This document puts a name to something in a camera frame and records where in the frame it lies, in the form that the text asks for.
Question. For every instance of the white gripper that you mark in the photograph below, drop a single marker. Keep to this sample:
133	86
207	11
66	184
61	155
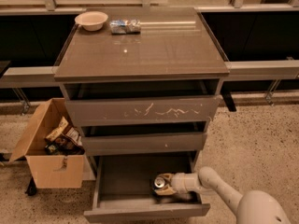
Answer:
179	183

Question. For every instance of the blue pepsi can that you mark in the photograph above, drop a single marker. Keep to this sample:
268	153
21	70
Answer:
159	184

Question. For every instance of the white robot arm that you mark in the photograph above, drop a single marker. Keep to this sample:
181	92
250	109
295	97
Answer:
253	207

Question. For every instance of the grey bottom drawer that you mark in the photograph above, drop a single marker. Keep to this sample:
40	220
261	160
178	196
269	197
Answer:
124	189

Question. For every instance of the grey drawer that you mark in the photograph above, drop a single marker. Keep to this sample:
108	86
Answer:
111	112
140	144
124	189

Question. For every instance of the grey middle drawer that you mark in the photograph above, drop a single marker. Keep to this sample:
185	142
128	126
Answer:
140	144

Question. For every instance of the grey drawer cabinet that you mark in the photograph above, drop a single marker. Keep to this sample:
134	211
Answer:
173	56

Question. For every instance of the grey top drawer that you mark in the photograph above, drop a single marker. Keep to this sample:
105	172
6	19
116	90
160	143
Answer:
111	112

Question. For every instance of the snack bags in box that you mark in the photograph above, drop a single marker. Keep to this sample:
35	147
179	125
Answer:
64	140

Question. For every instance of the open cardboard box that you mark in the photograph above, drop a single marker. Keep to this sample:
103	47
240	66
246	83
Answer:
48	171

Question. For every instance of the blue white snack packet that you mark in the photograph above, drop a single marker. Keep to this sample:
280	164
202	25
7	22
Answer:
125	27

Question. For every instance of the grey low bench ledge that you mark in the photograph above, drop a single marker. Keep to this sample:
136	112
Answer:
43	76

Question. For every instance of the white paper bowl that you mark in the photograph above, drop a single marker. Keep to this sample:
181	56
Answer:
92	20

